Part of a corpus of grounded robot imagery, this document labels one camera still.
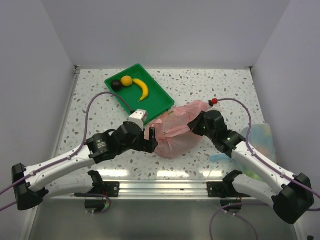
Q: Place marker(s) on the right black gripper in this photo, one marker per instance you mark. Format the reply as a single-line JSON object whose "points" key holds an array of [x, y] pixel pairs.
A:
{"points": [[194, 125]]}

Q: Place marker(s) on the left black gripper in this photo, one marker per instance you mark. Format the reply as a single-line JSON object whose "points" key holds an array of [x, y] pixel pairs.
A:
{"points": [[146, 145]]}

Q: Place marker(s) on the pink plastic bag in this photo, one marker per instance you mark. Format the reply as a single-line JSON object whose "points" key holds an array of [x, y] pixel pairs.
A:
{"points": [[172, 133]]}

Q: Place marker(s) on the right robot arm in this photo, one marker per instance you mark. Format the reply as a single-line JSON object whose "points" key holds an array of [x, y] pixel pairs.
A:
{"points": [[289, 195]]}

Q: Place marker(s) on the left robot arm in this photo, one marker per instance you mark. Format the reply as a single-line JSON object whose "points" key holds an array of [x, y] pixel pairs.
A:
{"points": [[33, 184]]}

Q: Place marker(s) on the small yellow orange fruit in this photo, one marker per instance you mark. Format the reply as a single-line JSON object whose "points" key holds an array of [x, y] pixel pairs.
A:
{"points": [[126, 81]]}

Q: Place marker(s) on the blue plastic bag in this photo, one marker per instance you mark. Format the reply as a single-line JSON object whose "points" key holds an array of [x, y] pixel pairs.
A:
{"points": [[261, 138]]}

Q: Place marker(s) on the yellow banana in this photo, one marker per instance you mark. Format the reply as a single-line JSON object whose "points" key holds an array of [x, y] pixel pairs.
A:
{"points": [[144, 88]]}

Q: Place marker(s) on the green plastic tray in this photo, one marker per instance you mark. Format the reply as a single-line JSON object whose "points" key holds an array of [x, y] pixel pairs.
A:
{"points": [[158, 101]]}

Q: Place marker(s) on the dark purple plum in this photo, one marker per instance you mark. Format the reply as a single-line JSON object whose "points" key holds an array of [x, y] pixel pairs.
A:
{"points": [[116, 85]]}

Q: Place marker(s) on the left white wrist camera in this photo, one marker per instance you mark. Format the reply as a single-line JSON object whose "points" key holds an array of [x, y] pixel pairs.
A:
{"points": [[138, 117]]}

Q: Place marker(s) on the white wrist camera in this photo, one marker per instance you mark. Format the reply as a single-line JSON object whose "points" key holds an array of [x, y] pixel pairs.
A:
{"points": [[138, 117], [214, 105]]}

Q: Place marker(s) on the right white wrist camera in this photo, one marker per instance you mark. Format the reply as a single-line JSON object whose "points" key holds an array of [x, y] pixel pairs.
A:
{"points": [[214, 105]]}

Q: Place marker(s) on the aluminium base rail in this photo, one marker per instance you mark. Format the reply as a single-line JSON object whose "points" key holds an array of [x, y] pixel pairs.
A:
{"points": [[160, 188]]}

